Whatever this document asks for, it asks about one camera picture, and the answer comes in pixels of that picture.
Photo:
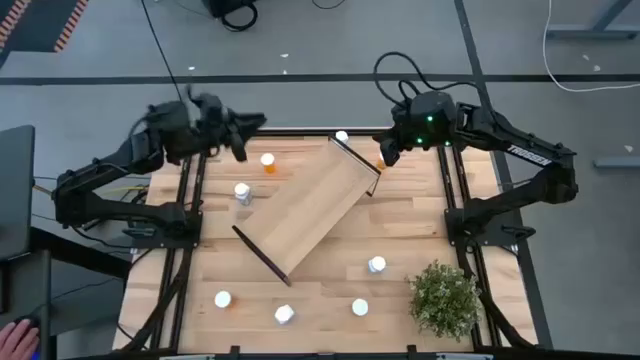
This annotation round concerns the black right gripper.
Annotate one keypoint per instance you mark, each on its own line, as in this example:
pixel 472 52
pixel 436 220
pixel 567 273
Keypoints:
pixel 402 127

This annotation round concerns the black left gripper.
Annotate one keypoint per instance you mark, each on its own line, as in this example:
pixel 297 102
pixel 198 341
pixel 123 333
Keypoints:
pixel 217 120

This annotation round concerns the orange pill bottle white cap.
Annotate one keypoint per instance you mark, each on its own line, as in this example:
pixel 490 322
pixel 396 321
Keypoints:
pixel 379 165
pixel 360 307
pixel 223 299
pixel 268 161

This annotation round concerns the slim white medicine bottle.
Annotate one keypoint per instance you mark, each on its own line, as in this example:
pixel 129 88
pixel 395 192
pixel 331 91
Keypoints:
pixel 342 136

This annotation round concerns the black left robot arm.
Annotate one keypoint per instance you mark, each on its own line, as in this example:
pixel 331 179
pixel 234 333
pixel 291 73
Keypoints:
pixel 115 162

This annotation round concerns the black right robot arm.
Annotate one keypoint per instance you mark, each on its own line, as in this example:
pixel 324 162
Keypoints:
pixel 525 150

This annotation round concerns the wooden shelf with black frames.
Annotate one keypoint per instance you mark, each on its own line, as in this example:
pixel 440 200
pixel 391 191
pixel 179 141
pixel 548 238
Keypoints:
pixel 305 205

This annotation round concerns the black box on floor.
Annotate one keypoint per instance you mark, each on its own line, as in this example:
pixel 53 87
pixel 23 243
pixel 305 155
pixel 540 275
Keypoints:
pixel 220 7

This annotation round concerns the small green potted plant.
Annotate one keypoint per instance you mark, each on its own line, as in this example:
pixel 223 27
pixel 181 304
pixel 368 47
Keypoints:
pixel 444 300

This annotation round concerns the grey metal bar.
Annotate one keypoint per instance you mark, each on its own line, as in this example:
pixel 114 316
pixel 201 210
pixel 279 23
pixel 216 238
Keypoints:
pixel 617 162

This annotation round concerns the dark grey monitor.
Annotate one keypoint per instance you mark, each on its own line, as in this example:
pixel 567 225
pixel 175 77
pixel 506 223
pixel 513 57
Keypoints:
pixel 15 190

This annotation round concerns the grey metal stand base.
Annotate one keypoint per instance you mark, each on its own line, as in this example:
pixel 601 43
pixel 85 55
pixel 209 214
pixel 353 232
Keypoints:
pixel 590 33

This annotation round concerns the black mat orange striped edges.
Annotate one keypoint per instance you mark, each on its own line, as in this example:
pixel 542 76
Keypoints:
pixel 40 25

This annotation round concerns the dark grey desk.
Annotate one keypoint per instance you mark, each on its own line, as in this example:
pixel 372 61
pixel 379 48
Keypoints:
pixel 30 280

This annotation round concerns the black computer mouse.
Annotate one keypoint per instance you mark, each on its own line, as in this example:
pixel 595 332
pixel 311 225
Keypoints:
pixel 30 321

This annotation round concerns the person's hand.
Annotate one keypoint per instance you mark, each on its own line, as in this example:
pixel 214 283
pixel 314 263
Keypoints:
pixel 17 342

